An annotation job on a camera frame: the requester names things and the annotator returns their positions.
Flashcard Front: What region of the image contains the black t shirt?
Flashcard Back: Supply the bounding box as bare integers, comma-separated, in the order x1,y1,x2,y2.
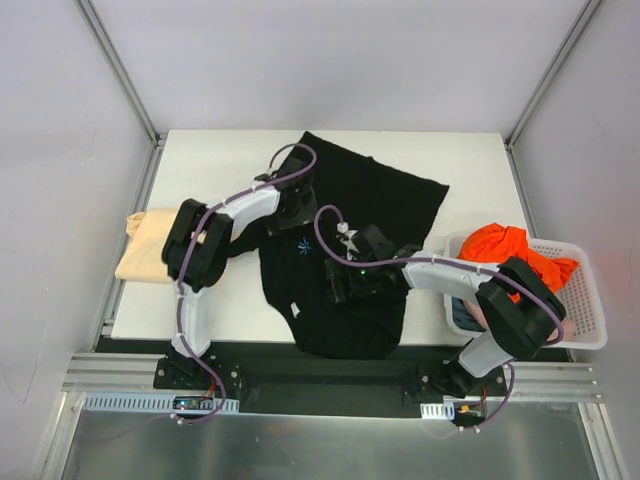
221,130,450,360

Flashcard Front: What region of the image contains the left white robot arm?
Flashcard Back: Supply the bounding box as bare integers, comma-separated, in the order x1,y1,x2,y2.
161,180,317,389

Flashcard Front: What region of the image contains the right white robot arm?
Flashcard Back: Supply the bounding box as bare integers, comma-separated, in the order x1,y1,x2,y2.
314,222,566,395

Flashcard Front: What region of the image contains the blue garment in basket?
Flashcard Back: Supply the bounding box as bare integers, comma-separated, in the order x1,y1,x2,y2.
452,298,484,332

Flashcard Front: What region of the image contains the orange t shirt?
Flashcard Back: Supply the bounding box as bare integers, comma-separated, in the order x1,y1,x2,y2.
457,223,580,293

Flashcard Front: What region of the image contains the folded beige t shirt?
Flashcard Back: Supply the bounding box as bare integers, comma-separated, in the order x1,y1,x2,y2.
114,209,226,287

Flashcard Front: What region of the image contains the pink garment in basket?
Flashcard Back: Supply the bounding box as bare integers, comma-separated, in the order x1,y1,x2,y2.
462,300,576,341

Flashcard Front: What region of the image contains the white plastic basket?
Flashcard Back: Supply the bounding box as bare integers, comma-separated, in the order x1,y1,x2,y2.
442,231,609,350

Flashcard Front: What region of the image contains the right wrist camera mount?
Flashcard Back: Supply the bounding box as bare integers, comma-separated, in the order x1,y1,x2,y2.
336,221,363,261

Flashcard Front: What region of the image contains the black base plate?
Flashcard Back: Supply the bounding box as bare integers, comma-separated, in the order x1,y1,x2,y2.
94,335,571,415

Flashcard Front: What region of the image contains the right slotted cable duct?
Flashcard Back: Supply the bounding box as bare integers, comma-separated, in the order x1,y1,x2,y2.
420,401,455,421

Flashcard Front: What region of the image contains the slotted cable duct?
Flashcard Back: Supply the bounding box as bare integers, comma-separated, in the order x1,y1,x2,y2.
420,401,455,421
84,393,240,416

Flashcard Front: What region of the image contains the left slotted cable duct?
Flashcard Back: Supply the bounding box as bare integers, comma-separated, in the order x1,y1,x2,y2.
84,393,240,416

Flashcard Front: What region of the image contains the aluminium front rail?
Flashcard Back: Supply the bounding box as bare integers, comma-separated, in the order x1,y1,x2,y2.
62,353,604,403

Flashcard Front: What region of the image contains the left aluminium frame post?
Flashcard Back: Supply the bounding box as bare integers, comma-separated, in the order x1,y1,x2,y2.
73,0,163,146

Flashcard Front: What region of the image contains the aluminium frame post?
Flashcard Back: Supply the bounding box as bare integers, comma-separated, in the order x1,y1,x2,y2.
504,0,605,152
73,0,163,146

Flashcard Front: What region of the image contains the right aluminium frame post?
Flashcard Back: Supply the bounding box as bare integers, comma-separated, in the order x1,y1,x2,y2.
504,0,605,152

